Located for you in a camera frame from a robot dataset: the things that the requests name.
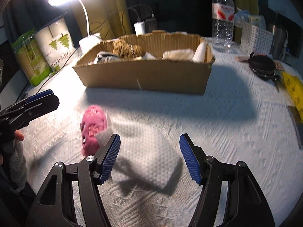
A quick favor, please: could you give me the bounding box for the pink plush toy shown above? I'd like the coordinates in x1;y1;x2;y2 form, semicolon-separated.
80;105;108;156

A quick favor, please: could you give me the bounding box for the grey black sock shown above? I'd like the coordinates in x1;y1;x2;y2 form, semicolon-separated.
94;51;120;64

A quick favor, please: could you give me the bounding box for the white paper towel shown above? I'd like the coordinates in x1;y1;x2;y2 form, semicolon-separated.
95;119;180;190

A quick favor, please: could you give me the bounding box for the person's left hand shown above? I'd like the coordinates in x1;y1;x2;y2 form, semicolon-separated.
0;130;26;166

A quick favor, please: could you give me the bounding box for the green paper cups pack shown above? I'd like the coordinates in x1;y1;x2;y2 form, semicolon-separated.
11;28;52;86

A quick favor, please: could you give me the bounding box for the brown plush bear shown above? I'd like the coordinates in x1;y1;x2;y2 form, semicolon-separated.
112;39;145;58

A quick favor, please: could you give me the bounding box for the white textured tablecloth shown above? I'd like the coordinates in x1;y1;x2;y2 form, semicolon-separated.
23;48;302;225

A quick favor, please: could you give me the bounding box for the yellow curtain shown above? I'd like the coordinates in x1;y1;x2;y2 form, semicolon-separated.
68;0;133;43

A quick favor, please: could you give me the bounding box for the white charger plug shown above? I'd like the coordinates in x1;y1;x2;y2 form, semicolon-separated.
134;22;146;36

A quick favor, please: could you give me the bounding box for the black power adapter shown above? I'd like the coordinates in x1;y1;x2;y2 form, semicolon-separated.
145;17;158;33

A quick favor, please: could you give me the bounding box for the brown cardboard box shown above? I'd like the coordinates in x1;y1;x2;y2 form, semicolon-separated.
73;31;215;95

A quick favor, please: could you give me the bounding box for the black round case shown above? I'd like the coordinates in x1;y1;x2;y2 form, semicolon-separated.
248;52;276;80

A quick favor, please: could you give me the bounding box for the white folded cloth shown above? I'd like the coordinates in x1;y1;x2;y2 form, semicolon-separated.
162;49;195;61

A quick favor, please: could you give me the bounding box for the white foam roll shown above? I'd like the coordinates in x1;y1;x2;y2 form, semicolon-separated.
192;42;208;63

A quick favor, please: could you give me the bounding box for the white perforated basket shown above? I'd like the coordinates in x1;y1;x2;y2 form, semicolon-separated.
240;22;274;55

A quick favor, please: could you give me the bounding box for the steel thermos mug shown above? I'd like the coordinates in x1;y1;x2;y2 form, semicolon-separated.
268;24;288;61

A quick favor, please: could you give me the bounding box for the clear water bottle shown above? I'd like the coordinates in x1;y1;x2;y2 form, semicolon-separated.
212;0;235;52

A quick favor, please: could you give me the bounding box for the black lamp cable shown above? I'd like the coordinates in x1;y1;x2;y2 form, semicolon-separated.
16;47;80;100

